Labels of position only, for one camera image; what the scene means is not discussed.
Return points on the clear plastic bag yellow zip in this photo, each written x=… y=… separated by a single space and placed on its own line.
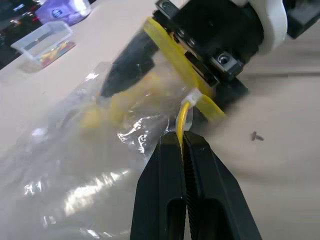
x=75 y=162

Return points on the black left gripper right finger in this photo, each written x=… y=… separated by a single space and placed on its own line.
x=212 y=190

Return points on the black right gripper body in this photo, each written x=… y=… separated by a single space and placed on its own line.
x=220 y=27

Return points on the colourful small pieces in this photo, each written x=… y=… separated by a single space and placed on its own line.
x=56 y=53

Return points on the small dark screw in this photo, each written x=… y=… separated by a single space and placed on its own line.
x=256 y=136

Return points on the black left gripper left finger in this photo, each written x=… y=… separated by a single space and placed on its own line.
x=160 y=190

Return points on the purple tissue pack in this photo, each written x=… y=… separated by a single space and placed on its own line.
x=60 y=12

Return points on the clear plastic container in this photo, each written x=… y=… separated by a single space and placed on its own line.
x=37 y=42

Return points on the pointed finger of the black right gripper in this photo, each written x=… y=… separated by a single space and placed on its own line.
x=125 y=70
x=231 y=93

